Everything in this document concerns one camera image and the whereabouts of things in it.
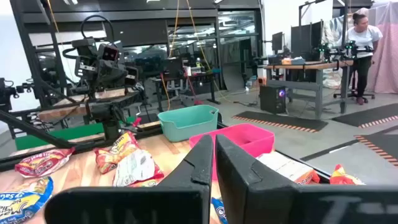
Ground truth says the black computer tower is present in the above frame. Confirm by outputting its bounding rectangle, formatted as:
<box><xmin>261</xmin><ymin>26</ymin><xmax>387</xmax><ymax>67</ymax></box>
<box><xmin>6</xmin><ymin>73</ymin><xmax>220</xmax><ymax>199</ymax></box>
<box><xmin>259</xmin><ymin>85</ymin><xmax>287</xmax><ymax>114</ymax></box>

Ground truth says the black striped floor mat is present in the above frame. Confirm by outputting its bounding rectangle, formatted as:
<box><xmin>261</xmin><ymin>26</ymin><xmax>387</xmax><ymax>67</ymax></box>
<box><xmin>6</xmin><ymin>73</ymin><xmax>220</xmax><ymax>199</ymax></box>
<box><xmin>354</xmin><ymin>133</ymin><xmax>398</xmax><ymax>167</ymax></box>
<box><xmin>231</xmin><ymin>111</ymin><xmax>329</xmax><ymax>134</ymax></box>
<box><xmin>331</xmin><ymin>103</ymin><xmax>398</xmax><ymax>129</ymax></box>

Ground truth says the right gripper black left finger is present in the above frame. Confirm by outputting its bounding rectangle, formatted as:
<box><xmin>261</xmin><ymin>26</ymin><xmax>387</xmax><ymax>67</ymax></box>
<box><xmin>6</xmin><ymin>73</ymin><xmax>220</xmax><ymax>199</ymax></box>
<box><xmin>44</xmin><ymin>134</ymin><xmax>215</xmax><ymax>224</ymax></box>

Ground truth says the black rig frame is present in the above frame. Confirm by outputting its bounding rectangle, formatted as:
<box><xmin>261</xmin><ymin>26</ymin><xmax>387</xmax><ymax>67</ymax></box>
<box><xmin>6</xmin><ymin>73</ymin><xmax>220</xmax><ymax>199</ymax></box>
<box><xmin>0</xmin><ymin>0</ymin><xmax>75</xmax><ymax>150</ymax></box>

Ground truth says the wooden top work desk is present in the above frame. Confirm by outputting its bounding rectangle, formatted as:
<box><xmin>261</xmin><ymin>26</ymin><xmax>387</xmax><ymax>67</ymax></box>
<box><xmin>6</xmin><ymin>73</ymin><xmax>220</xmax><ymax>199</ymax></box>
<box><xmin>263</xmin><ymin>60</ymin><xmax>355</xmax><ymax>120</ymax></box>

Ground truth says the small black monitor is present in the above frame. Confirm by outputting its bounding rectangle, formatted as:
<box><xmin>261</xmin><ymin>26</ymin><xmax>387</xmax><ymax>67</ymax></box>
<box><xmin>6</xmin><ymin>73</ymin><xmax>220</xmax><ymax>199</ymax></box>
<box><xmin>272</xmin><ymin>32</ymin><xmax>284</xmax><ymax>52</ymax></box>

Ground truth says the person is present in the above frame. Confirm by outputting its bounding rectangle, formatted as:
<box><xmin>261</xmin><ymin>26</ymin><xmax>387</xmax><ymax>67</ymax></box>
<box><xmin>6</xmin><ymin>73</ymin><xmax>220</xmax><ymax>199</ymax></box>
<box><xmin>346</xmin><ymin>12</ymin><xmax>384</xmax><ymax>106</ymax></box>

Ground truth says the pink curtain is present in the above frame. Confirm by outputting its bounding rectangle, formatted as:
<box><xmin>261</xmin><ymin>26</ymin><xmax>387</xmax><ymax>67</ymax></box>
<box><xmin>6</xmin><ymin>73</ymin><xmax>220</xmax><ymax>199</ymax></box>
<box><xmin>366</xmin><ymin>1</ymin><xmax>398</xmax><ymax>94</ymax></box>

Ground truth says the black office desk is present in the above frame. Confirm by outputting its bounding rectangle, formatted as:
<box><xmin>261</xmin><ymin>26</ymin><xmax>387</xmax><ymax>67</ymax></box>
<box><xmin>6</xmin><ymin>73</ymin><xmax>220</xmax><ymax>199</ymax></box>
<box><xmin>150</xmin><ymin>73</ymin><xmax>221</xmax><ymax>112</ymax></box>

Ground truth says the red beef noodle pack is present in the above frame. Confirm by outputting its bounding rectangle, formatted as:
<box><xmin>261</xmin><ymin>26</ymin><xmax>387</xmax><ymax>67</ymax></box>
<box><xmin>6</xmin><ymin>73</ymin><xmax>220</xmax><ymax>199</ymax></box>
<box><xmin>112</xmin><ymin>149</ymin><xmax>165</xmax><ymax>188</ymax></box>
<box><xmin>14</xmin><ymin>147</ymin><xmax>76</xmax><ymax>179</ymax></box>

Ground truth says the teal plastic bin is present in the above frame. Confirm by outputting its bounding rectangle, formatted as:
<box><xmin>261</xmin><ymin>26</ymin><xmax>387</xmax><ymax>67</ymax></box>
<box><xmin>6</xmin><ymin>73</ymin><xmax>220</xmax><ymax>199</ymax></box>
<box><xmin>157</xmin><ymin>105</ymin><xmax>220</xmax><ymax>142</ymax></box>

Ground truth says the blue soy sauce noodle pack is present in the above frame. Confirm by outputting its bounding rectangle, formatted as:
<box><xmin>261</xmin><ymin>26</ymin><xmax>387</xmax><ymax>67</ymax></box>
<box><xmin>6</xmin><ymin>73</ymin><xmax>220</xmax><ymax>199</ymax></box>
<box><xmin>211</xmin><ymin>197</ymin><xmax>228</xmax><ymax>224</ymax></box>
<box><xmin>0</xmin><ymin>176</ymin><xmax>54</xmax><ymax>224</ymax></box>

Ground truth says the green board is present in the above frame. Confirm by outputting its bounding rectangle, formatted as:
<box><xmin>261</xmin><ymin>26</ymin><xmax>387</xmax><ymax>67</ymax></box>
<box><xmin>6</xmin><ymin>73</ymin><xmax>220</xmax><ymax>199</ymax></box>
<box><xmin>15</xmin><ymin>122</ymin><xmax>105</xmax><ymax>151</ymax></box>

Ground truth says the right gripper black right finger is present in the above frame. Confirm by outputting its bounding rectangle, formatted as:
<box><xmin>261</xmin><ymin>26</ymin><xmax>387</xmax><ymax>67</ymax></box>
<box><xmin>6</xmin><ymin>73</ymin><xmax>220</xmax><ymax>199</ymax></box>
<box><xmin>215</xmin><ymin>134</ymin><xmax>398</xmax><ymax>224</ymax></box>

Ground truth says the large black monitor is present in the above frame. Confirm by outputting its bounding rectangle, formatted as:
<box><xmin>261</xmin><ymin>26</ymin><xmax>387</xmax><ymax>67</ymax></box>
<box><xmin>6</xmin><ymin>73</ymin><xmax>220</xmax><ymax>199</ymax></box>
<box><xmin>290</xmin><ymin>21</ymin><xmax>324</xmax><ymax>62</ymax></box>

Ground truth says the pink plastic bin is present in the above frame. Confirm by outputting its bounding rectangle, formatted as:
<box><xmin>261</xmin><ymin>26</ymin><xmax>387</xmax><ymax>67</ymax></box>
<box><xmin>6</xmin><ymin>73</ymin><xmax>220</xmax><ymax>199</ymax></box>
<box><xmin>188</xmin><ymin>123</ymin><xmax>275</xmax><ymax>181</ymax></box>

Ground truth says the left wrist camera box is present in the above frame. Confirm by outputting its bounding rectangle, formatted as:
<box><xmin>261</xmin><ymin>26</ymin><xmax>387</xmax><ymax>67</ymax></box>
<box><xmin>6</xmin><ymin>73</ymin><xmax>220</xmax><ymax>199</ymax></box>
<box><xmin>98</xmin><ymin>43</ymin><xmax>121</xmax><ymax>62</ymax></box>

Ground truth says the orange chicken noodle pack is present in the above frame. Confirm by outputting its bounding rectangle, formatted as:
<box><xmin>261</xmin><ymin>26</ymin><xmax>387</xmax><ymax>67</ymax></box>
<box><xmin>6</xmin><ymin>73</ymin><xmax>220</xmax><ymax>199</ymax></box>
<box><xmin>256</xmin><ymin>151</ymin><xmax>321</xmax><ymax>185</ymax></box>
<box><xmin>329</xmin><ymin>164</ymin><xmax>366</xmax><ymax>186</ymax></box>
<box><xmin>94</xmin><ymin>132</ymin><xmax>141</xmax><ymax>174</ymax></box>

